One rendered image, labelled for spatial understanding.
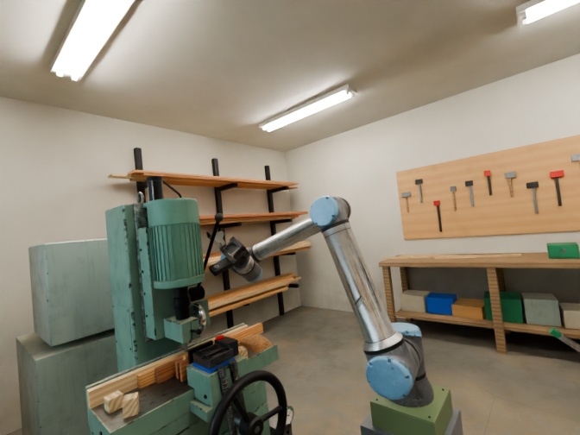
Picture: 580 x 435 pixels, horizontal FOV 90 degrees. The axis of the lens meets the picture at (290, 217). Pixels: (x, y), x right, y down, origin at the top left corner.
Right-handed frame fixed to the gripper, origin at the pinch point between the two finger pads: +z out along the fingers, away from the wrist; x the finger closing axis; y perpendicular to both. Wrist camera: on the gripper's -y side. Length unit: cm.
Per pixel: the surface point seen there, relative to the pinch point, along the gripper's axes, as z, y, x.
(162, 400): 1, -41, 31
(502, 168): -199, 262, 30
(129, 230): 11.4, -19.1, -25.1
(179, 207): 18.6, 0.6, -6.5
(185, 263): 8.0, -11.6, 4.4
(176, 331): -5.8, -30.8, 12.4
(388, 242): -288, 157, -37
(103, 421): 10, -52, 27
